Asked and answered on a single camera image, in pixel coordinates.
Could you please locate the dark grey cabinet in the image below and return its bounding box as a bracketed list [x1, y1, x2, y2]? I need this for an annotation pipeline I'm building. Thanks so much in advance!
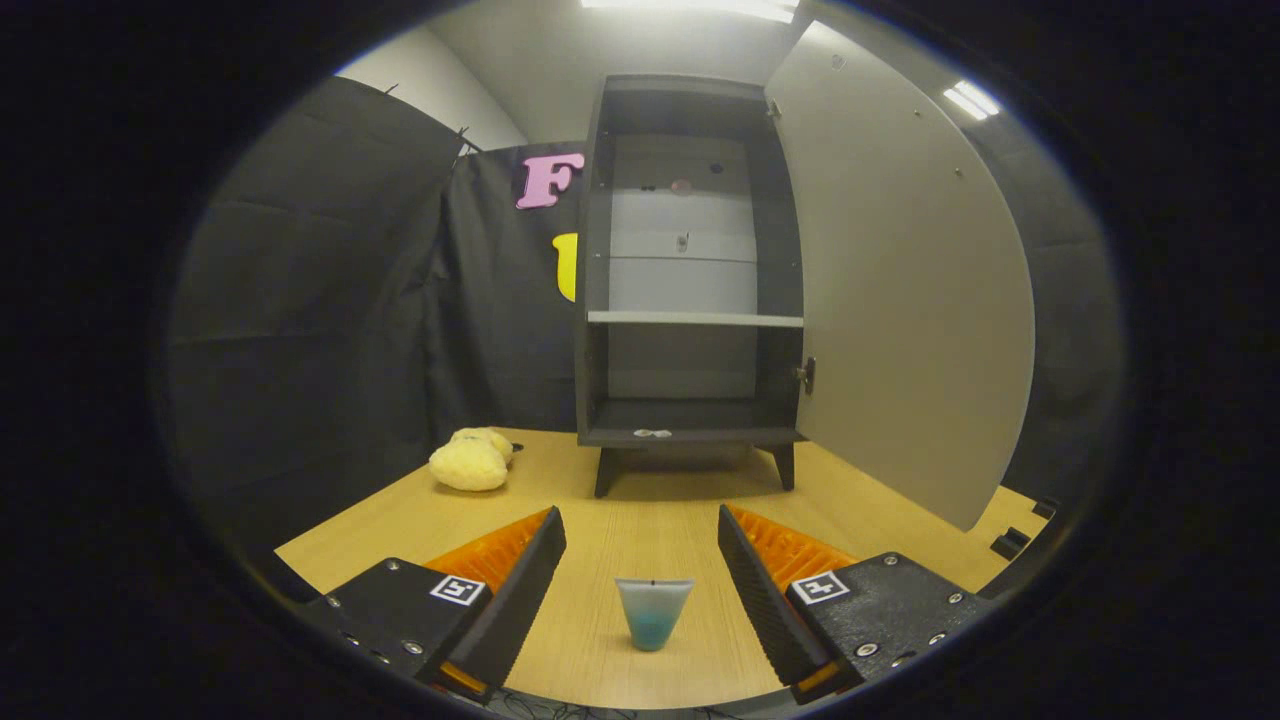
[575, 73, 816, 499]

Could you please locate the yellow plush toy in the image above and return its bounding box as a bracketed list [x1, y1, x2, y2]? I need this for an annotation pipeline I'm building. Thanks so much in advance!
[429, 427, 516, 492]

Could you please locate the twin-strip ceiling light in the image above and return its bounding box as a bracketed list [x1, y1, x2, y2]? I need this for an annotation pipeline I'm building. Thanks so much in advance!
[943, 80, 1001, 121]

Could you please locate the black backdrop cloth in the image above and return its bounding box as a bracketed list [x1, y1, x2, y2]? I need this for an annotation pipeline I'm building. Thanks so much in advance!
[165, 75, 1126, 561]

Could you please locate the white and blue tube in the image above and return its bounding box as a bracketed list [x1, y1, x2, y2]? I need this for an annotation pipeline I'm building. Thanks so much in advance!
[614, 577, 695, 652]

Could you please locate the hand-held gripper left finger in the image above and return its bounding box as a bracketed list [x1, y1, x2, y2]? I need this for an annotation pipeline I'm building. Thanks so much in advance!
[300, 506, 568, 703]

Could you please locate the large ceiling light panel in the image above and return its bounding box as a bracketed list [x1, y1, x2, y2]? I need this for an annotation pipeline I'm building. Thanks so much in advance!
[580, 0, 801, 23]

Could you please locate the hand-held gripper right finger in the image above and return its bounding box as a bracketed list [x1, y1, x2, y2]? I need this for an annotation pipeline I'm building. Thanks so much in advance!
[717, 503, 999, 704]

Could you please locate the beige cabinet door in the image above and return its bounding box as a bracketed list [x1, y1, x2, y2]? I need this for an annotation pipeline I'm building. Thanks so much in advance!
[765, 20, 1037, 532]

